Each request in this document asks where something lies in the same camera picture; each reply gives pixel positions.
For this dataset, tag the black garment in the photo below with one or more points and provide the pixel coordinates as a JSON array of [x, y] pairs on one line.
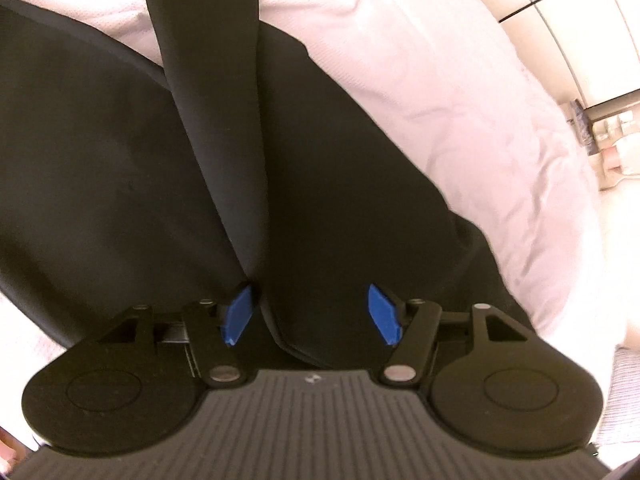
[[190, 170]]

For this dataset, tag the white bed sheet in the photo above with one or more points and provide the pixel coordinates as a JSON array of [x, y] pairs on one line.
[[450, 110]]

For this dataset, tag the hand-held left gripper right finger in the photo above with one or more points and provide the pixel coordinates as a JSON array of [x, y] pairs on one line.
[[384, 318]]

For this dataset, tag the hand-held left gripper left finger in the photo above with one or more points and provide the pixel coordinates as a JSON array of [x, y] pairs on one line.
[[237, 316]]

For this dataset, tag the cluttered shelf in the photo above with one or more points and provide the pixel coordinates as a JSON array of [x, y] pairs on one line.
[[607, 140]]

